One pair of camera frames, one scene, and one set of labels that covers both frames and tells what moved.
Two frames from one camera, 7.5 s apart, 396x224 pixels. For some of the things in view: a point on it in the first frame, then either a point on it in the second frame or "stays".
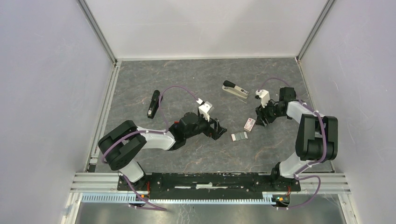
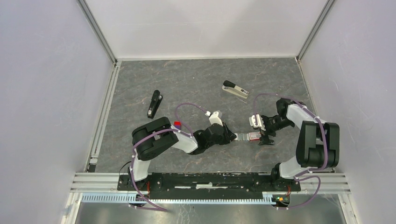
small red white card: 249,124 -> 254,136
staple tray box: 238,136 stays
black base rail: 209,186 stays
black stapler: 154,104 stays
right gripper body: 270,112 -> 272,125
